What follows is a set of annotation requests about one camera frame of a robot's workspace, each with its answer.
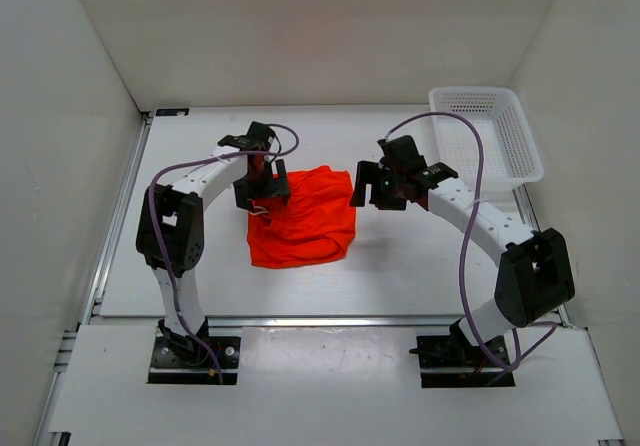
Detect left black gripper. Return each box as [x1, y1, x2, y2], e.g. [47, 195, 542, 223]
[233, 159, 289, 213]

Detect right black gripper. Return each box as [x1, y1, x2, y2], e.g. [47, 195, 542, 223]
[350, 161, 407, 211]

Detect orange shorts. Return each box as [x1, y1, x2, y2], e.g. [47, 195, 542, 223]
[247, 165, 356, 269]

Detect white plastic basket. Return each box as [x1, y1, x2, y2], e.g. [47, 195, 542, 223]
[429, 86, 544, 194]

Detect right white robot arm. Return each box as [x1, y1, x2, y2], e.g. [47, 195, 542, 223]
[351, 135, 575, 366]

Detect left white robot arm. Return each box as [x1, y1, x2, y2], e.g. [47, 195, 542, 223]
[135, 122, 291, 369]

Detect black corner label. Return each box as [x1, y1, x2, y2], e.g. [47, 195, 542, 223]
[155, 108, 190, 117]

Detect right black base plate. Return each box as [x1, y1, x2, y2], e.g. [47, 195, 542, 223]
[409, 336, 516, 389]

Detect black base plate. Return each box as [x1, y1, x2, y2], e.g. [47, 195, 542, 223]
[147, 335, 241, 386]
[409, 336, 516, 389]

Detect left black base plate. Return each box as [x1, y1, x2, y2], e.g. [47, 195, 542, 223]
[147, 335, 241, 386]

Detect aluminium front rail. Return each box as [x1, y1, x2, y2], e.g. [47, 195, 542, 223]
[86, 311, 568, 328]

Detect aluminium left rail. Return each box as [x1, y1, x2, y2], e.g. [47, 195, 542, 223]
[76, 112, 154, 328]

